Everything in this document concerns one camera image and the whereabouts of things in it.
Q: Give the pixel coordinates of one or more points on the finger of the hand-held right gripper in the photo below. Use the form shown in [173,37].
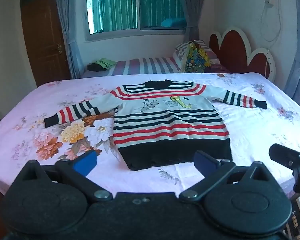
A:
[287,155]

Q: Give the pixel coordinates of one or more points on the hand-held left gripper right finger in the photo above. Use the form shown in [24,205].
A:
[204,162]

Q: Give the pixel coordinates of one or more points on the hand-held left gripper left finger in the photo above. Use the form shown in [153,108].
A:
[86,163]

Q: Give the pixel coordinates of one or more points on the striped cartoon sweater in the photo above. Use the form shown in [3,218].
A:
[170,127]

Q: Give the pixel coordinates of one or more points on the pink floral bed sheet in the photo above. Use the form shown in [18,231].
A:
[252,135]

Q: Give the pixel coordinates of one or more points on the grey curtain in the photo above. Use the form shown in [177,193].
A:
[298,55]
[192,10]
[68,30]

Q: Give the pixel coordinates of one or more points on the dark clothing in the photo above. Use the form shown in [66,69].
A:
[95,67]

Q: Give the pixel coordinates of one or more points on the maroon striped blanket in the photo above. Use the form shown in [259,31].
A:
[218,65]

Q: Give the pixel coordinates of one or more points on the green clothing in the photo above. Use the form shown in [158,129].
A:
[106,63]

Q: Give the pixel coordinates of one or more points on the colourful floral cloth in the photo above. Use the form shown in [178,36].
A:
[196,58]

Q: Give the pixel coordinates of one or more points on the striped pillow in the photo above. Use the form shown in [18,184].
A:
[181,51]

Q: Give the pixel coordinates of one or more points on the striped bed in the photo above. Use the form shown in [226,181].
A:
[145,65]

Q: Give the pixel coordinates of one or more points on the red and white headboard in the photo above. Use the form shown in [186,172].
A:
[235,47]

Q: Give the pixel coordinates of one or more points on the brown wooden door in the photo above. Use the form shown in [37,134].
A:
[43,37]

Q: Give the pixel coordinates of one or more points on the sliding glass window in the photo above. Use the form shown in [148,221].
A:
[130,7]

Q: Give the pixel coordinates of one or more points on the white wall socket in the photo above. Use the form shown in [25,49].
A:
[268,1]

